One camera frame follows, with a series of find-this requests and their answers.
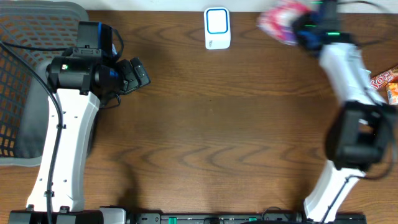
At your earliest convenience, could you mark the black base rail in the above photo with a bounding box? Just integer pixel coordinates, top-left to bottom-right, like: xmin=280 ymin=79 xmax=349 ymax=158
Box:
xmin=8 ymin=207 xmax=368 ymax=224

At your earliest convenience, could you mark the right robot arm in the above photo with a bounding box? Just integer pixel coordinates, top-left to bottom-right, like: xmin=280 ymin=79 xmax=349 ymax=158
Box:
xmin=292 ymin=12 xmax=397 ymax=223

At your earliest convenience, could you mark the orange red snack bar wrapper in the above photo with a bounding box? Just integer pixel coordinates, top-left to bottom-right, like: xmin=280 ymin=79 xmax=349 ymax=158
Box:
xmin=370 ymin=66 xmax=397 ymax=90

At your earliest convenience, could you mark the white barcode scanner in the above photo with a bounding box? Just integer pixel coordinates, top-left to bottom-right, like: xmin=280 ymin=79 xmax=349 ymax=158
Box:
xmin=203 ymin=7 xmax=231 ymax=50

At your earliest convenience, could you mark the purple snack box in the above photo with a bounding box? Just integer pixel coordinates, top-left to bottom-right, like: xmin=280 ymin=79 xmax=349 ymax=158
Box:
xmin=257 ymin=0 xmax=311 ymax=45

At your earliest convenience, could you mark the grey plastic mesh basket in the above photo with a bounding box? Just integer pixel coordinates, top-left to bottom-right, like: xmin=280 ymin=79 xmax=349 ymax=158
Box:
xmin=1 ymin=1 xmax=89 ymax=167

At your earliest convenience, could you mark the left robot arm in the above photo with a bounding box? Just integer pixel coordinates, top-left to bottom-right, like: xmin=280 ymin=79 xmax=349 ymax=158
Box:
xmin=8 ymin=56 xmax=150 ymax=223

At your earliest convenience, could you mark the left black cable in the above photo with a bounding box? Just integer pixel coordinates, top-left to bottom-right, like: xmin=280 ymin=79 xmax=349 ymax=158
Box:
xmin=0 ymin=27 xmax=125 ymax=224

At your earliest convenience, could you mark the small orange snack packet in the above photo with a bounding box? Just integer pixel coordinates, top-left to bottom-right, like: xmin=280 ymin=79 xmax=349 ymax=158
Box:
xmin=386 ymin=83 xmax=398 ymax=105

